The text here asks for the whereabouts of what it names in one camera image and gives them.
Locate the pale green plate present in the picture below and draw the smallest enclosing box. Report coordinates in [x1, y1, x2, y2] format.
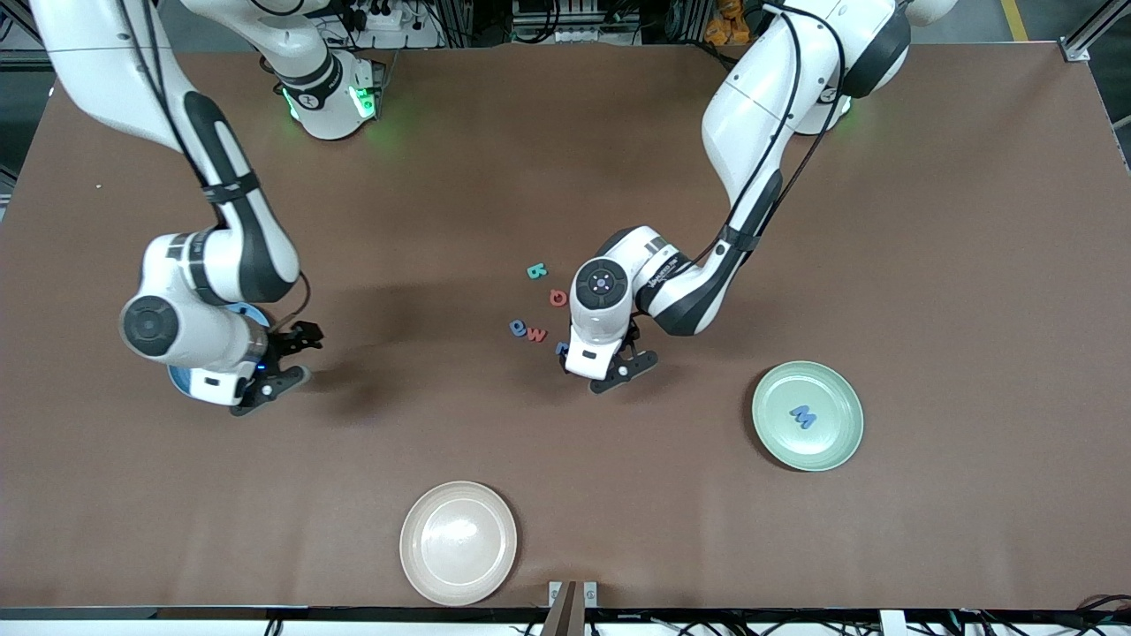
[751, 360, 865, 473]

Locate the beige plate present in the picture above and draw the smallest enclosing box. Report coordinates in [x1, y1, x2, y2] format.
[399, 481, 519, 607]

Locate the orange snack bag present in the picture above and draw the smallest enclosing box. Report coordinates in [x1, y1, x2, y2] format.
[704, 0, 752, 47]

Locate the blue plate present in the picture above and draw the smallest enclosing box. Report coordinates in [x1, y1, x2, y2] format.
[168, 302, 273, 400]

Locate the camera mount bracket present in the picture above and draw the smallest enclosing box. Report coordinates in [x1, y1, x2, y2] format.
[541, 580, 599, 636]

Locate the black cable bundle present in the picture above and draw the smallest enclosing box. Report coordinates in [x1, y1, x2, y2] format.
[1074, 594, 1131, 630]

